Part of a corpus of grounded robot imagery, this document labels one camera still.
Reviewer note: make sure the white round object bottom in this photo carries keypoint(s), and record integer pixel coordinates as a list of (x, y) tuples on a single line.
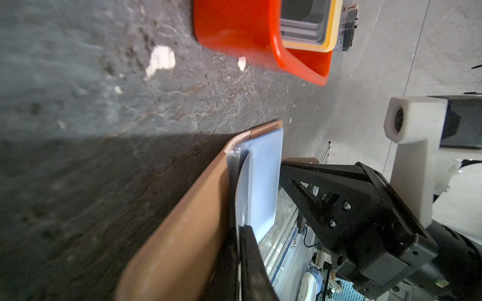
[(311, 285)]

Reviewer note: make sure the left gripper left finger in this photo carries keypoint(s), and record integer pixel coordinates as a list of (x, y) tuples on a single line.
[(224, 282)]

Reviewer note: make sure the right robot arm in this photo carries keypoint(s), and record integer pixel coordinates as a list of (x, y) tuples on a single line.
[(455, 273)]

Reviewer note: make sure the tan leather card holder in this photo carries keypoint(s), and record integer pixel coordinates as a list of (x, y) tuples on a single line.
[(176, 262)]

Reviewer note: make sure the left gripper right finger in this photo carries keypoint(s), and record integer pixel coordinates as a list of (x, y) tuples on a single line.
[(255, 284)]

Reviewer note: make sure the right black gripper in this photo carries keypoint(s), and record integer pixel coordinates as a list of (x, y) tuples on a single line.
[(375, 239)]

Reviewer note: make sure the red plastic tray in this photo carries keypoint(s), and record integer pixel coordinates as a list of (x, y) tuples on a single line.
[(251, 29)]

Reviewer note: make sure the small black pink box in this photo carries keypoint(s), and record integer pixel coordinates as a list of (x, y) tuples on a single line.
[(348, 25)]

